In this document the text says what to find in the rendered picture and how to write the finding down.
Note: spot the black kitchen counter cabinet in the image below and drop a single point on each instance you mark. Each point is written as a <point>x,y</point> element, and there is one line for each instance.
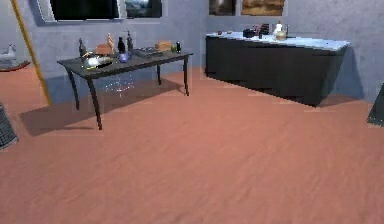
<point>266,63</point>

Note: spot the green apple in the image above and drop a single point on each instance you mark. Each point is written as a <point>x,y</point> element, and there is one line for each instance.
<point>173,48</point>

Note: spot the tan bread loaf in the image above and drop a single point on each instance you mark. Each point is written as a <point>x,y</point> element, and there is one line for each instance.
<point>163,45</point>

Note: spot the dark grey tray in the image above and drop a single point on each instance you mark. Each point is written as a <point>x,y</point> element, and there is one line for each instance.
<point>146,52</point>

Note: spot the dark grey dining table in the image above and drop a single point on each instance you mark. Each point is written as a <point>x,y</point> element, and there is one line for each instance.
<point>126,65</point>

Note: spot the blue glass bowl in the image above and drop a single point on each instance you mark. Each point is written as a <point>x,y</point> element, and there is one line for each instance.
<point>123,57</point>

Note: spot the dark slender bottle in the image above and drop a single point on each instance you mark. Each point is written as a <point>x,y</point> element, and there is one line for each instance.
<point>129,41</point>

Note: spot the black toaster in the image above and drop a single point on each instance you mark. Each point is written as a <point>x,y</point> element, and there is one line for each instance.
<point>248,33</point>

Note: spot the black bottle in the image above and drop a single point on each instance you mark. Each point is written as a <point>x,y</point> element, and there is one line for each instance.
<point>121,45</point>

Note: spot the tan figurine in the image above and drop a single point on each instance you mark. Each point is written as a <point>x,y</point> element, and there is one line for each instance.
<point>110,42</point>

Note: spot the brown bread loaf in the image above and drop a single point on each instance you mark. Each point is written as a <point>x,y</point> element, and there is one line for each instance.
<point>103,49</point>

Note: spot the dark grey framed picture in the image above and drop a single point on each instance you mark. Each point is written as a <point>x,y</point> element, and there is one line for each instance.
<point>222,7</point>

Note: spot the black knife block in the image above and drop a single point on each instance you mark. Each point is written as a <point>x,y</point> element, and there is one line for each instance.
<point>264,29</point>

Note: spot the silver kettle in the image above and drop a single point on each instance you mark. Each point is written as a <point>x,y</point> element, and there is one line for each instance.
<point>90,60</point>

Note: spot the white soap bottle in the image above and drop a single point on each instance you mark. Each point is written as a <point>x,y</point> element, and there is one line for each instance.
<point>278,28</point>

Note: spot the brown framed picture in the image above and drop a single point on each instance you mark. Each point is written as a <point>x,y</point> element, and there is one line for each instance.
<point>263,7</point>

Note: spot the dark pepper mill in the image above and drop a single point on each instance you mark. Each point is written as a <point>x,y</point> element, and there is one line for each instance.
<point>81,48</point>

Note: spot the white rocking horse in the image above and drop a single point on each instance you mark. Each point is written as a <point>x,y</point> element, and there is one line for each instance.
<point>10,58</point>

